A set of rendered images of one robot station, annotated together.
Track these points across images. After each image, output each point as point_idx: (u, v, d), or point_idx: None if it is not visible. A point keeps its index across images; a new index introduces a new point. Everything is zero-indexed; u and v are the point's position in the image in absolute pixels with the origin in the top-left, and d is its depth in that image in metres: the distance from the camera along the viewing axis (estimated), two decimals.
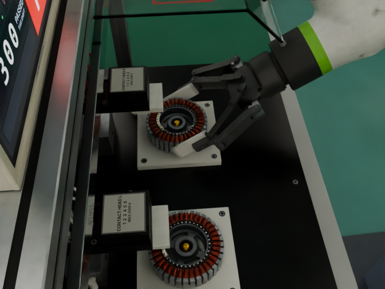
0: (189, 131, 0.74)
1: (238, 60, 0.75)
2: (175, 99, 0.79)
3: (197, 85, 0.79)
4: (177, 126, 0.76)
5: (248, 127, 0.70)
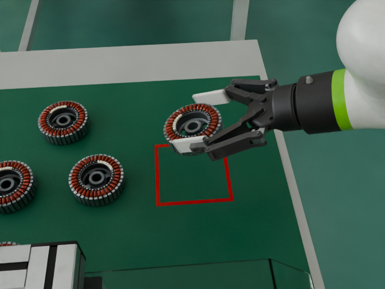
0: (195, 136, 0.75)
1: (273, 84, 0.72)
2: (201, 104, 0.80)
3: (230, 94, 0.78)
4: None
5: (245, 149, 0.67)
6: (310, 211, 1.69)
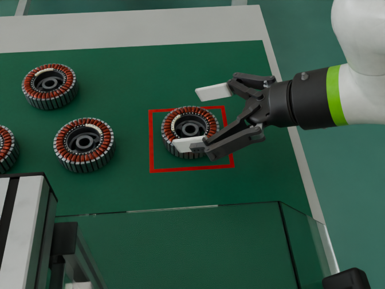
0: None
1: (271, 81, 0.73)
2: (200, 109, 0.83)
3: (233, 87, 0.79)
4: None
5: (244, 147, 0.68)
6: None
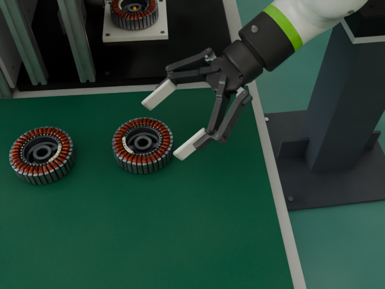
0: None
1: (211, 53, 0.77)
2: None
3: (175, 79, 0.80)
4: None
5: (241, 113, 0.72)
6: (251, 19, 2.29)
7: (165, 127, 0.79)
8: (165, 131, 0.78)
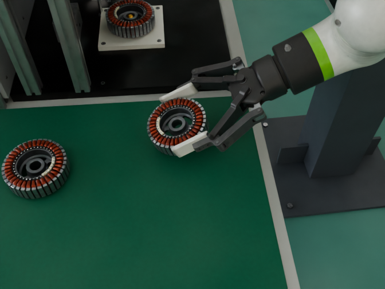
0: None
1: (239, 62, 0.76)
2: None
3: (197, 84, 0.79)
4: None
5: (249, 129, 0.71)
6: (250, 22, 2.27)
7: (201, 109, 0.76)
8: (199, 113, 0.75)
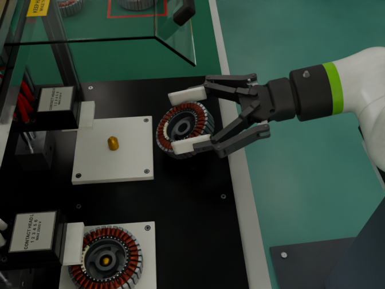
0: None
1: (254, 78, 0.77)
2: None
3: (208, 90, 0.80)
4: (113, 141, 0.79)
5: (251, 143, 0.71)
6: None
7: (204, 111, 0.76)
8: (201, 116, 0.76)
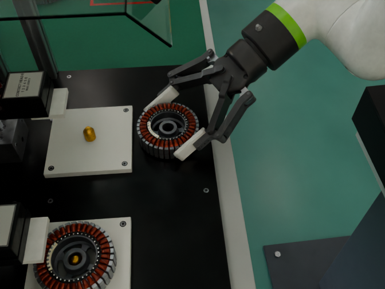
0: None
1: (212, 53, 0.76)
2: None
3: (177, 86, 0.79)
4: (88, 132, 0.74)
5: (243, 114, 0.72)
6: (256, 99, 1.90)
7: (189, 110, 0.77)
8: (190, 115, 0.76)
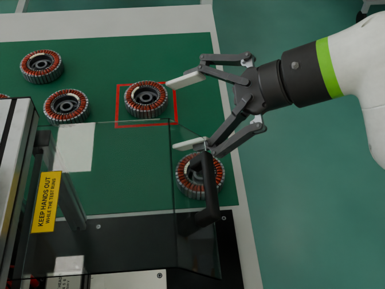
0: (147, 105, 1.05)
1: (248, 58, 0.69)
2: (154, 82, 1.10)
3: (205, 71, 0.74)
4: None
5: (248, 139, 0.69)
6: (271, 168, 1.88)
7: (222, 177, 0.92)
8: (217, 179, 0.91)
